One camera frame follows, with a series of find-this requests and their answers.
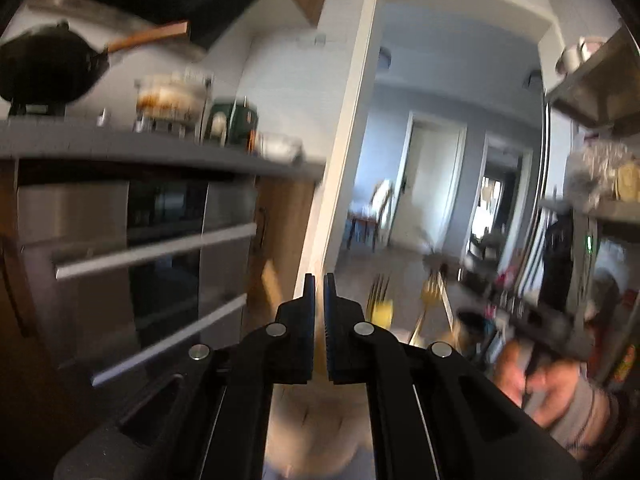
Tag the round ceiling lamp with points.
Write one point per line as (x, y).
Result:
(385, 58)

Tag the wooden cabinet door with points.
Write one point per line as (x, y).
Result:
(10, 260)
(285, 240)

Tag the stainless steel built-in oven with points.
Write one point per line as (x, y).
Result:
(165, 220)

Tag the white bowl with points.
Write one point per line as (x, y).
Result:
(280, 146)

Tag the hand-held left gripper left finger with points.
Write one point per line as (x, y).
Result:
(300, 340)

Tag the green electric cooker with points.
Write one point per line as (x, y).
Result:
(235, 120)

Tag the person's right hand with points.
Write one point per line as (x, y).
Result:
(555, 390)

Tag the gold fork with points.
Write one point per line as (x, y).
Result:
(378, 290)

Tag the dining chair with white cloth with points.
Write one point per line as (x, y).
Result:
(381, 200)

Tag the person's right forearm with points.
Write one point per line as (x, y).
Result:
(590, 415)

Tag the metal shelf rack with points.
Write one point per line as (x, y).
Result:
(600, 95)

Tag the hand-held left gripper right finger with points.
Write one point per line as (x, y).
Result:
(340, 340)

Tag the white room door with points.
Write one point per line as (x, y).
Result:
(430, 180)

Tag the glass jar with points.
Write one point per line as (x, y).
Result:
(600, 165)

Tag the white cup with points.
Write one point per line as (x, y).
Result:
(572, 57)

